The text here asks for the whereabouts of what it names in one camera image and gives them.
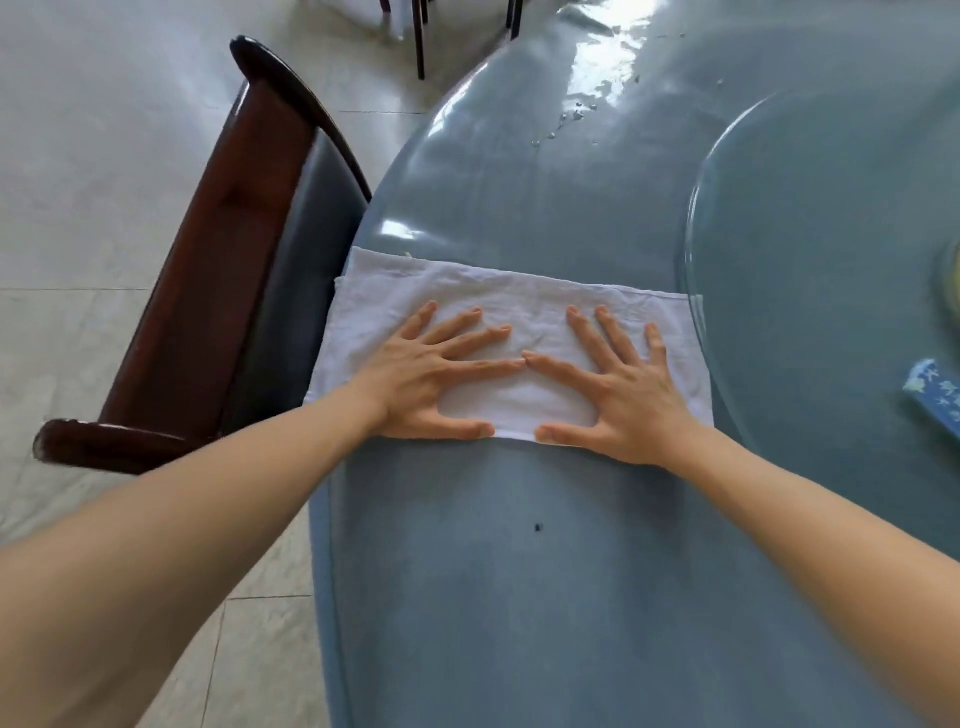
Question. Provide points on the person's left hand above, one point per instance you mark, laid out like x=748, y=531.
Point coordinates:
x=409, y=390

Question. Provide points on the person's right hand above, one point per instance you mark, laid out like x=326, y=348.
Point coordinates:
x=630, y=412

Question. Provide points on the person's left middle finger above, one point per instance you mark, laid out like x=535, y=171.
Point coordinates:
x=480, y=343

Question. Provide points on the person's right little finger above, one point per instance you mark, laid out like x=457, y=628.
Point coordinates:
x=657, y=349

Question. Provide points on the person's left thumb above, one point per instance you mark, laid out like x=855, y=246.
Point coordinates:
x=465, y=428

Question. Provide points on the person's right thumb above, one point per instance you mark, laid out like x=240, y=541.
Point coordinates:
x=562, y=433

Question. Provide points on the person's left little finger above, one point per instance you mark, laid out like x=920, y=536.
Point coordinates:
x=420, y=320

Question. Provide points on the person's right middle finger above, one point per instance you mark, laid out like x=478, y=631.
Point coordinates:
x=589, y=337

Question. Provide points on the white cloth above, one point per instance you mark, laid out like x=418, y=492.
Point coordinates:
x=525, y=300

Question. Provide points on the person's right forearm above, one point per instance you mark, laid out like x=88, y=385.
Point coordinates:
x=810, y=555

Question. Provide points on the person's left forearm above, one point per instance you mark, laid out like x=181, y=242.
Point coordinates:
x=187, y=540

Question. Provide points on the round glass turntable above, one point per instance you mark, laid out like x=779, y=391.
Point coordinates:
x=817, y=300

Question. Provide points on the dark wooden chair black seat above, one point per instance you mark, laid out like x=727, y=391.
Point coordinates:
x=225, y=285

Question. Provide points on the dark chair legs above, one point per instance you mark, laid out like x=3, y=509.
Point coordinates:
x=419, y=41

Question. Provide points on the blue patterned packet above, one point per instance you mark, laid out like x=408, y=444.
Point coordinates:
x=937, y=394

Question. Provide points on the yellowish object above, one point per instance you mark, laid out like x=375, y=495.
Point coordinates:
x=951, y=277

